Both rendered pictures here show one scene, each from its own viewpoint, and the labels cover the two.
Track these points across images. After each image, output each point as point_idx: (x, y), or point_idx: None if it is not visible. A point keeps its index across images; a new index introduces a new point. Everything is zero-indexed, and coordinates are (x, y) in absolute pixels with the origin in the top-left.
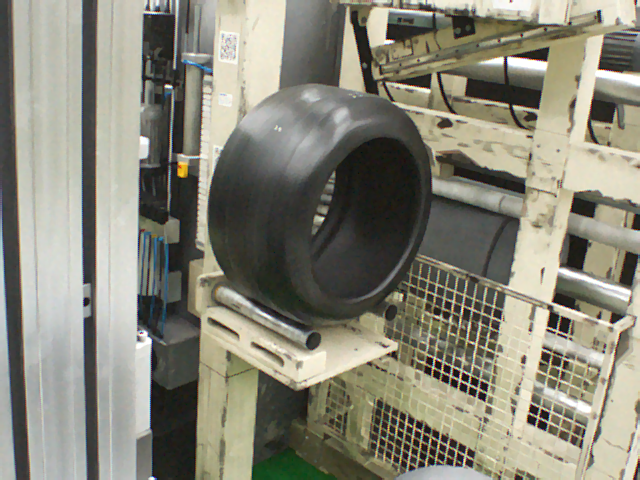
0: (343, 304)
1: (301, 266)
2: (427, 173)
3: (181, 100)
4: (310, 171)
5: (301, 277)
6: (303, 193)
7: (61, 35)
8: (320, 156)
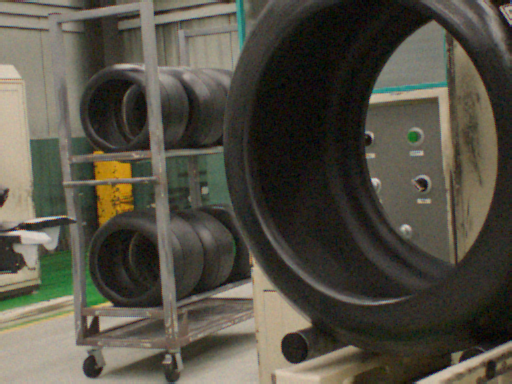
0: (328, 297)
1: (241, 208)
2: (500, 63)
3: None
4: (237, 64)
5: (246, 226)
6: (229, 96)
7: None
8: (248, 40)
